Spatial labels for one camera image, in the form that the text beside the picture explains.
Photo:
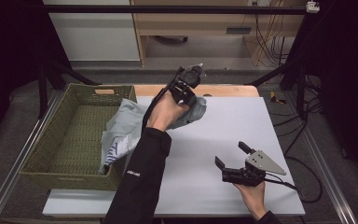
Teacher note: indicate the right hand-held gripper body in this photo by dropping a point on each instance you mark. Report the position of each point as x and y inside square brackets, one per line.
[251, 174]

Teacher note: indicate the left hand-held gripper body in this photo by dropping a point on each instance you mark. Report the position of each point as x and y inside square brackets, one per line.
[185, 85]

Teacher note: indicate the light grey printed t-shirt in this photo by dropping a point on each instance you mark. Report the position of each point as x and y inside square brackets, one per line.
[126, 127]

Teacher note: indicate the green woven basket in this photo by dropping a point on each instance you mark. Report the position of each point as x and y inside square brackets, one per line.
[77, 133]

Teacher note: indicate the person's right hand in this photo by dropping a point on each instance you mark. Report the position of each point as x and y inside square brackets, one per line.
[254, 197]

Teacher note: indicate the person's left hand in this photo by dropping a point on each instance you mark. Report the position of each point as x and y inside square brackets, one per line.
[164, 113]

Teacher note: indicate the yellow and black tape piece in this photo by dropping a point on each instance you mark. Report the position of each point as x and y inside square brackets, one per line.
[275, 98]

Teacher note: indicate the wooden desk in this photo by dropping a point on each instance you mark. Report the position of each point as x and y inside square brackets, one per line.
[195, 21]

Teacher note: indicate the grey socket panel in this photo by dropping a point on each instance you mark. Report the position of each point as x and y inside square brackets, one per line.
[238, 30]

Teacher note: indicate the black stand legs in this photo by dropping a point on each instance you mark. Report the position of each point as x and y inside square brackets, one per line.
[51, 77]
[292, 74]

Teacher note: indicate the white cabinet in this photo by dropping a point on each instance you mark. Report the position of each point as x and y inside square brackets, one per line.
[96, 31]

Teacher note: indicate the black curtain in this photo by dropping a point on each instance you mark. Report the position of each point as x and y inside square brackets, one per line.
[9, 56]
[345, 77]

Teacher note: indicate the white plug adapter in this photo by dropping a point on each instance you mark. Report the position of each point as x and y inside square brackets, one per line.
[312, 6]

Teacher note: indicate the aluminium rail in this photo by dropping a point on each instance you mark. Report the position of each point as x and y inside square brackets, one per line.
[323, 158]
[18, 165]

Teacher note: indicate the black horizontal frame bar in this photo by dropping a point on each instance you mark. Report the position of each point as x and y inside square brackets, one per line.
[167, 9]

